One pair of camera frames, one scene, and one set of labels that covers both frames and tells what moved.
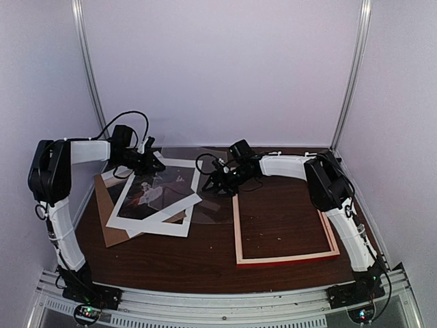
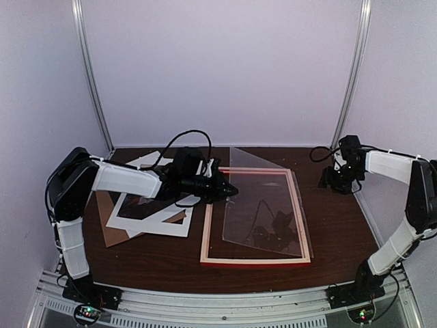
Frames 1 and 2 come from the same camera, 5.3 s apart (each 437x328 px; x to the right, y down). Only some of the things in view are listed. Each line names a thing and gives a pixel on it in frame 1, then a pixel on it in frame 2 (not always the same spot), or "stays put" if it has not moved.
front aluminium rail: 304,308 stays put
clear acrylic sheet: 212,209 to 267,212
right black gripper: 224,184 to 328,178
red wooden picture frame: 242,262 to 304,260
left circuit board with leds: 87,313 stays put
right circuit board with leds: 362,314 stays put
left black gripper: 149,160 to 218,192
